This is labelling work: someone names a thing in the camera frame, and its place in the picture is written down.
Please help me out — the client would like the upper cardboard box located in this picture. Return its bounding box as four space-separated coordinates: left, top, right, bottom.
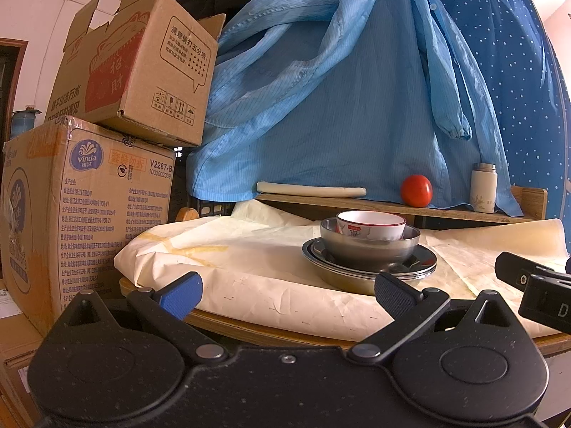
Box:
45 0 226 147

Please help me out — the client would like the white rolling pin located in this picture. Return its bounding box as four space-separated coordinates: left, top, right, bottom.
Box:
256 181 367 198

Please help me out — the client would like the red tomato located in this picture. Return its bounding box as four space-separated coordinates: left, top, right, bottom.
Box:
401 175 433 208

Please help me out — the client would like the black plastic crate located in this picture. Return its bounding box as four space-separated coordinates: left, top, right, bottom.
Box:
167 146 235 222

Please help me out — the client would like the steel plate back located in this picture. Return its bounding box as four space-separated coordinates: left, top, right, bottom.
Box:
302 238 438 276

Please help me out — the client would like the lower Vinda cardboard box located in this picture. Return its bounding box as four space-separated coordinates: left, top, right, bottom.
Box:
1 116 175 334

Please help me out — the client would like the light blue hanging coat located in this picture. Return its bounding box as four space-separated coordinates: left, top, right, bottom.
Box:
194 0 522 216

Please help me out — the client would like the deep steel bowl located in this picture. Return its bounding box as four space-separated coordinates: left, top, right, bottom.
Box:
320 218 421 271

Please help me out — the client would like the wooden shelf board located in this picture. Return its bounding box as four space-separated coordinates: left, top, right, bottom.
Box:
257 185 548 224

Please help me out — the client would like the white thermos bottle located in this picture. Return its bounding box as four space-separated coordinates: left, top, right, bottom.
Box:
469 162 497 214

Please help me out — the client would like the steel plate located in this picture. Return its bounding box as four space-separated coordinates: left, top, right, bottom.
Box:
302 238 438 276
301 238 438 280
320 275 428 296

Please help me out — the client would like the blue water jug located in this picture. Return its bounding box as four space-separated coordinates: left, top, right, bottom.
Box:
10 105 41 139

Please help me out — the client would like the white red-rimmed bowl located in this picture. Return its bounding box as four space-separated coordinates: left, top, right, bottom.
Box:
336 211 406 241

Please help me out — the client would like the dark blue dotted tent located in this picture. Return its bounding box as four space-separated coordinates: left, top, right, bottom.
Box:
440 0 570 229

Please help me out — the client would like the cream paper table cover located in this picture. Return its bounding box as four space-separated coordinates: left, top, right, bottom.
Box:
114 200 568 341

